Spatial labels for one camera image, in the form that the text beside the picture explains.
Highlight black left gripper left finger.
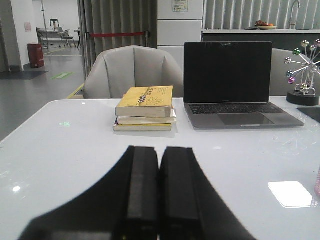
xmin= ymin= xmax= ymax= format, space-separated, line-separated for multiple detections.
xmin=19 ymin=146 xmax=159 ymax=240

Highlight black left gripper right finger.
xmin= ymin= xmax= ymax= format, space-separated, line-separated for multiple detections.
xmin=159 ymin=147 xmax=254 ymax=240

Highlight pink mesh pen holder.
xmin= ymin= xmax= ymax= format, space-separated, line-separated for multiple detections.
xmin=314 ymin=169 xmax=320 ymax=197

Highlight bottom yellow book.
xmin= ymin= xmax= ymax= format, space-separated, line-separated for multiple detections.
xmin=113 ymin=123 xmax=172 ymax=132

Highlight yellow book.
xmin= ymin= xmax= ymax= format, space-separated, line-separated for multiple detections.
xmin=115 ymin=85 xmax=173 ymax=118
xmin=113 ymin=123 xmax=172 ymax=132

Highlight middle white book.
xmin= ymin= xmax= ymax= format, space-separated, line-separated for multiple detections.
xmin=116 ymin=109 xmax=176 ymax=125

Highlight top yellow book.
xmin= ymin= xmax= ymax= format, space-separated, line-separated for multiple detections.
xmin=115 ymin=85 xmax=173 ymax=118

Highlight grey open laptop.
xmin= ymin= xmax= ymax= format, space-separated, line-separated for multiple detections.
xmin=183 ymin=41 xmax=303 ymax=130

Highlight grey left armchair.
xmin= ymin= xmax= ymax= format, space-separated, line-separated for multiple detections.
xmin=83 ymin=45 xmax=184 ymax=99

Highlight grey armchair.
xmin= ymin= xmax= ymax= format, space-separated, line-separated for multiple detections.
xmin=269 ymin=48 xmax=310 ymax=96
xmin=83 ymin=45 xmax=184 ymax=99

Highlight black mouse pad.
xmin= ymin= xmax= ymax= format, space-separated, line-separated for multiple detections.
xmin=297 ymin=107 xmax=320 ymax=123

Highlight ferris wheel kinetic toy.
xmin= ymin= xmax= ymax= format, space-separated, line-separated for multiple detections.
xmin=284 ymin=39 xmax=320 ymax=106

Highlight grey right armchair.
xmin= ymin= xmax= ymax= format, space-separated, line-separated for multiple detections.
xmin=269 ymin=48 xmax=310 ymax=96

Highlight red barrier belt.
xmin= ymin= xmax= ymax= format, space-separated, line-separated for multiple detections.
xmin=86 ymin=31 xmax=151 ymax=47

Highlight red trash bin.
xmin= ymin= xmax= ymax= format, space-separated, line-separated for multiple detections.
xmin=27 ymin=43 xmax=45 ymax=68

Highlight white cabinet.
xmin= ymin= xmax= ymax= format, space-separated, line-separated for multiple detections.
xmin=157 ymin=0 xmax=204 ymax=69

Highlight fruit bowl on counter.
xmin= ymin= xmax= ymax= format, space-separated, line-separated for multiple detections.
xmin=255 ymin=20 xmax=277 ymax=30

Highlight silver faucet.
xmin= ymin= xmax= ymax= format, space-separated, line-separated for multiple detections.
xmin=288 ymin=0 xmax=301 ymax=30

